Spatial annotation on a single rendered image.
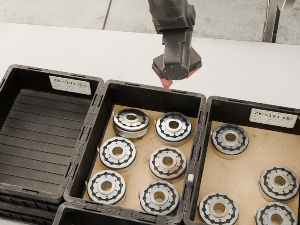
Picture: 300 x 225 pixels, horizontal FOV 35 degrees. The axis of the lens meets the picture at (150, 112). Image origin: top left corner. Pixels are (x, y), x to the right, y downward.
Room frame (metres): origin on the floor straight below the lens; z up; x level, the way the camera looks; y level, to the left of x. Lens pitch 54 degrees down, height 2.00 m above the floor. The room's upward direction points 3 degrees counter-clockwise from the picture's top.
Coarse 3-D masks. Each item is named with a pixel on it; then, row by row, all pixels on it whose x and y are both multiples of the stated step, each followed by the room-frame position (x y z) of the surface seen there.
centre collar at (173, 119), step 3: (168, 120) 0.81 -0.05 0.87; (171, 120) 0.81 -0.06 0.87; (174, 120) 0.80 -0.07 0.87; (177, 120) 0.80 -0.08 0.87; (168, 123) 0.79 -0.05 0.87; (180, 123) 0.79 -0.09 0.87; (165, 126) 0.79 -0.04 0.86; (168, 126) 0.78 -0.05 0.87; (180, 126) 0.78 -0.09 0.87; (168, 129) 0.77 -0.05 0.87; (171, 129) 0.77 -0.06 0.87; (174, 129) 0.77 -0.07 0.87; (177, 129) 0.77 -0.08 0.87; (180, 129) 0.77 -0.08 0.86; (171, 132) 0.77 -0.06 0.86; (174, 132) 0.77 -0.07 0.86
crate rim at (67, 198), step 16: (112, 80) 0.91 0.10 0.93; (192, 96) 0.84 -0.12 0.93; (96, 112) 0.80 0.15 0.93; (192, 144) 0.68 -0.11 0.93; (80, 160) 0.65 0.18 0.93; (192, 160) 0.63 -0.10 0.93; (64, 192) 0.56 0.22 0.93; (112, 208) 0.51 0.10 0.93; (128, 208) 0.51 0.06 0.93; (176, 224) 0.46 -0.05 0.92
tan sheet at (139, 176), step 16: (144, 112) 0.86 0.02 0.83; (160, 112) 0.86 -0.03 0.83; (112, 128) 0.81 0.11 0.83; (192, 128) 0.80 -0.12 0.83; (144, 144) 0.75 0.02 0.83; (160, 144) 0.75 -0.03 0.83; (96, 160) 0.70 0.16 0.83; (144, 160) 0.70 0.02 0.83; (128, 176) 0.65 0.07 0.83; (144, 176) 0.65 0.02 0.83; (128, 192) 0.60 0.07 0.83
